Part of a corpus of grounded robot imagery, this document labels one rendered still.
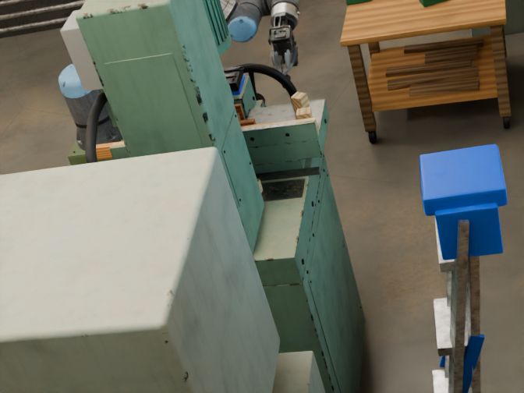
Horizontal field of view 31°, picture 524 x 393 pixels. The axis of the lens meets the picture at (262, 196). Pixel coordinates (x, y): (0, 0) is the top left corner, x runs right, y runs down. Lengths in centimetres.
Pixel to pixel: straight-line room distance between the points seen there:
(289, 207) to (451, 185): 74
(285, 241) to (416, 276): 109
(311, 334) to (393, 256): 105
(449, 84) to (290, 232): 178
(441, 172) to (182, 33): 63
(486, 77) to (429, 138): 35
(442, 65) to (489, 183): 238
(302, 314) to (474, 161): 77
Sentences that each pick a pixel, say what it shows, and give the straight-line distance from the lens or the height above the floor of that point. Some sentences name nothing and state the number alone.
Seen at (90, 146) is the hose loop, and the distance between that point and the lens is 213.
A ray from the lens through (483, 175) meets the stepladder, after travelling 187.
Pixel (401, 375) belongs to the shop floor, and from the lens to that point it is 309.
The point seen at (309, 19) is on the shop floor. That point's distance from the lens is 531.
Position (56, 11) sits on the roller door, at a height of 12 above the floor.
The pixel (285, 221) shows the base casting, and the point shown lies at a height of 80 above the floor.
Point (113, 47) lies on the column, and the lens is 210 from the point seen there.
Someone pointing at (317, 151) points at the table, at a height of 86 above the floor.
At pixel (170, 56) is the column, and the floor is 139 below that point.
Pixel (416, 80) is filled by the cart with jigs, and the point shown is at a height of 20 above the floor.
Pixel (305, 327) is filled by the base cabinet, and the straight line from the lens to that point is 251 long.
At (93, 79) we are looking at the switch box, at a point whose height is 135.
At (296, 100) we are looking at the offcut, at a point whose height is 94.
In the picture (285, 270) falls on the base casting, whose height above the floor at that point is 76.
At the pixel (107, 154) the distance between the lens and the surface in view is 278.
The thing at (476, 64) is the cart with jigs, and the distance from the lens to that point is 420.
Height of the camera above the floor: 227
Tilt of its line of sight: 35 degrees down
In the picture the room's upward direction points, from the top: 17 degrees counter-clockwise
